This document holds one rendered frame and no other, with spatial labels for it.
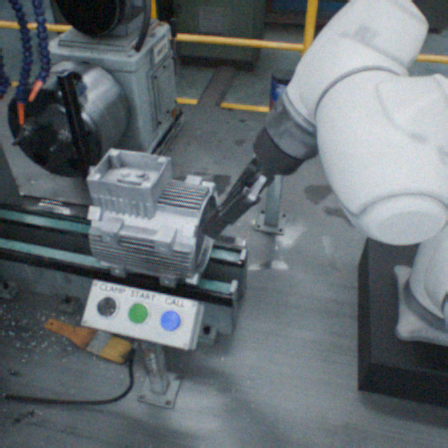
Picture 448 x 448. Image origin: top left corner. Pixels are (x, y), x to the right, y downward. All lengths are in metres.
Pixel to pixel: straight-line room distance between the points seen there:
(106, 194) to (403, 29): 0.53
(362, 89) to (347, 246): 0.76
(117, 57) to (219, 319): 0.72
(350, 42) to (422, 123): 0.14
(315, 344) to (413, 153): 0.64
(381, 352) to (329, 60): 0.54
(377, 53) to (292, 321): 0.64
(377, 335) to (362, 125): 0.53
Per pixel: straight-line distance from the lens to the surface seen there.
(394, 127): 0.40
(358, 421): 0.91
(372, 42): 0.51
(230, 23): 3.95
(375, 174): 0.38
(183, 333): 0.65
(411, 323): 0.89
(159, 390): 0.88
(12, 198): 1.23
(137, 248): 0.81
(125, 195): 0.79
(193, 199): 0.79
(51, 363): 0.99
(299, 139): 0.57
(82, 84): 1.14
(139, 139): 1.33
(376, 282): 0.96
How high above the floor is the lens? 1.60
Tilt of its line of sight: 42 degrees down
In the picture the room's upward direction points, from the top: straight up
